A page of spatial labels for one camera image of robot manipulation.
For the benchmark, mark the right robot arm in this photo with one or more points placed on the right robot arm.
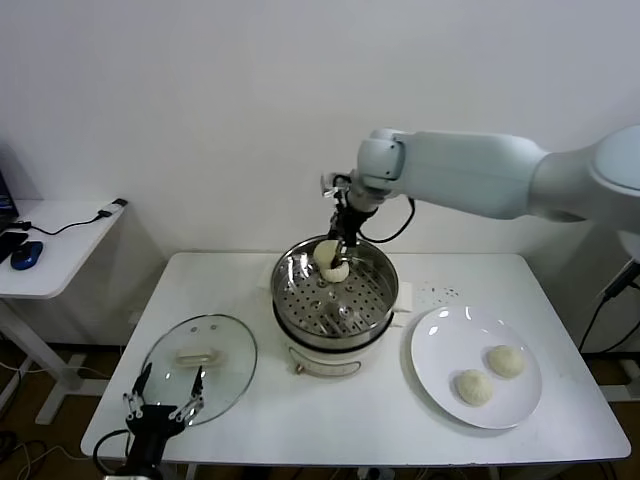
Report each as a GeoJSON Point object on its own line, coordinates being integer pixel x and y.
{"type": "Point", "coordinates": [475, 170]}

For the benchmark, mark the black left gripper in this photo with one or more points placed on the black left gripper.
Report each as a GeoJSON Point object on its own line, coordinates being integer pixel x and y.
{"type": "Point", "coordinates": [150, 422]}

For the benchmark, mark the perforated steel steamer basket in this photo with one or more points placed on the perforated steel steamer basket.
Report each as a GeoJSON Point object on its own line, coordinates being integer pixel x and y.
{"type": "Point", "coordinates": [365, 295]}

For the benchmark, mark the blue computer mouse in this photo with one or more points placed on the blue computer mouse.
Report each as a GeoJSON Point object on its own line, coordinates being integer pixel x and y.
{"type": "Point", "coordinates": [26, 255]}

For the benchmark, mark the round glass pot lid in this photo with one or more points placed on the round glass pot lid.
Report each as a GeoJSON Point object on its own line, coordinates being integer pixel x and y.
{"type": "Point", "coordinates": [225, 360]}

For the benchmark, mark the white round plate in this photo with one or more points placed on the white round plate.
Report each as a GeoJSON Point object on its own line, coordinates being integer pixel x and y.
{"type": "Point", "coordinates": [450, 350]}

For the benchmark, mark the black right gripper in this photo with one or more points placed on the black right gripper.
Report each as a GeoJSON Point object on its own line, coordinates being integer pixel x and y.
{"type": "Point", "coordinates": [351, 220]}

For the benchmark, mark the white side desk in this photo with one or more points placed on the white side desk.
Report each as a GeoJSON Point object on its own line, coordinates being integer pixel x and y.
{"type": "Point", "coordinates": [60, 250]}

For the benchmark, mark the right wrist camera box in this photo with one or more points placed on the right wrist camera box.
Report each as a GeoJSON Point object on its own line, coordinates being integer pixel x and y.
{"type": "Point", "coordinates": [330, 184]}

